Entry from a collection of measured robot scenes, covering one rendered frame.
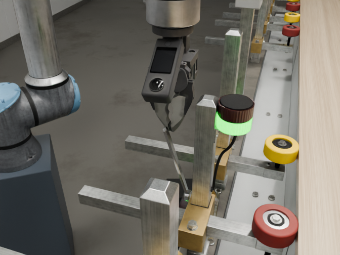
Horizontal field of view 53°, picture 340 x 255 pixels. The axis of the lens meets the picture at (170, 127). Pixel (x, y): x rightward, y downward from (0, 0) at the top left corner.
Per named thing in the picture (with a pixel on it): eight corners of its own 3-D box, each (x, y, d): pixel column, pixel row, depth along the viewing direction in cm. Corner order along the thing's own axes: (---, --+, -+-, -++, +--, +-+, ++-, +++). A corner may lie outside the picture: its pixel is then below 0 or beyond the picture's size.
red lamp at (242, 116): (214, 119, 56) (215, 108, 55) (220, 102, 61) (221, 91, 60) (250, 125, 55) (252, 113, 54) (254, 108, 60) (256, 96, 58)
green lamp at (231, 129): (213, 131, 58) (214, 121, 56) (219, 114, 62) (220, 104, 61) (248, 138, 56) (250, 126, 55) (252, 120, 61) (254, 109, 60)
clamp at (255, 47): (249, 52, 169) (250, 42, 167) (252, 43, 180) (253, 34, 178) (261, 53, 168) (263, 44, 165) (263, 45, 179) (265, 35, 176)
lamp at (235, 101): (207, 201, 67) (215, 106, 55) (213, 183, 71) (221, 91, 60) (237, 208, 65) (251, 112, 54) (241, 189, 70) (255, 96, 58)
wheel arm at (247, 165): (125, 152, 97) (124, 139, 95) (130, 145, 100) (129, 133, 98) (282, 183, 86) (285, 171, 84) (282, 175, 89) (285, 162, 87)
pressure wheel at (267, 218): (244, 268, 66) (251, 228, 60) (249, 236, 72) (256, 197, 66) (286, 280, 64) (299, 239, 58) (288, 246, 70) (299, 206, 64)
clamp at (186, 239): (177, 246, 67) (177, 229, 65) (194, 200, 78) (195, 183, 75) (204, 254, 66) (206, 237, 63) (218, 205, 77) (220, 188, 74)
